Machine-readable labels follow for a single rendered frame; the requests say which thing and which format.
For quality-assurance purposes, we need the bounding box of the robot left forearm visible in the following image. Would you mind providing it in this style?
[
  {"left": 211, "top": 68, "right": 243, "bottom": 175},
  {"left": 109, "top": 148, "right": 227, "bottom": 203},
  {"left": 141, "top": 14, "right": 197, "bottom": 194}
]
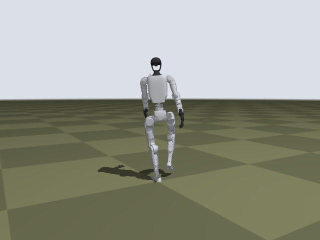
[{"left": 141, "top": 94, "right": 149, "bottom": 110}]

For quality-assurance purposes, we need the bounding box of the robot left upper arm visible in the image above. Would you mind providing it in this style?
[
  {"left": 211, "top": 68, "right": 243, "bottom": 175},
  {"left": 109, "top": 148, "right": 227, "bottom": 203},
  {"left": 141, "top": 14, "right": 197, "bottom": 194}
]
[{"left": 140, "top": 77, "right": 149, "bottom": 100}]

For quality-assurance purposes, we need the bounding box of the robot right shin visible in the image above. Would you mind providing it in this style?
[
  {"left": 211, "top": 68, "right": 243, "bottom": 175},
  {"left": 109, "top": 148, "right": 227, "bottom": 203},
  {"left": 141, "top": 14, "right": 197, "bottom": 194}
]
[{"left": 167, "top": 134, "right": 176, "bottom": 163}]

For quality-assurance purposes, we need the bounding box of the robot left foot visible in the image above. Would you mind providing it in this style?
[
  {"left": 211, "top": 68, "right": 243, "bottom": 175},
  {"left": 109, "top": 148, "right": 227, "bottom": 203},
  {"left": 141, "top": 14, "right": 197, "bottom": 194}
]
[{"left": 151, "top": 176, "right": 162, "bottom": 182}]

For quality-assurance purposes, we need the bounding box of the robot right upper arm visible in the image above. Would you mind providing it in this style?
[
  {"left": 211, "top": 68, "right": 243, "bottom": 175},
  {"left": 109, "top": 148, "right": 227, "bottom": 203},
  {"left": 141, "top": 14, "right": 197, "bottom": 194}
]
[{"left": 166, "top": 75, "right": 178, "bottom": 99}]

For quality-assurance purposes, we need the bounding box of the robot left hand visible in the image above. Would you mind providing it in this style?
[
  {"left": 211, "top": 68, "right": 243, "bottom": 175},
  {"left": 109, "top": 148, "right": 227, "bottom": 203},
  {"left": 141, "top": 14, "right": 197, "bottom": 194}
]
[{"left": 143, "top": 108, "right": 148, "bottom": 118}]

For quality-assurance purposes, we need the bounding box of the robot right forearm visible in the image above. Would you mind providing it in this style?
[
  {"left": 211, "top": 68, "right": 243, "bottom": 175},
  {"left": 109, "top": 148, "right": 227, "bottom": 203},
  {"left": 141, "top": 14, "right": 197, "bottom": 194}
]
[{"left": 174, "top": 92, "right": 184, "bottom": 114}]

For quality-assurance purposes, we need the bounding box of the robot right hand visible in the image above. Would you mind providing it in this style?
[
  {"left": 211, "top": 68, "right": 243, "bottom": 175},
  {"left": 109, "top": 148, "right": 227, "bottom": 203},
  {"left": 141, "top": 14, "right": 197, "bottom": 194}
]
[{"left": 178, "top": 108, "right": 184, "bottom": 128}]

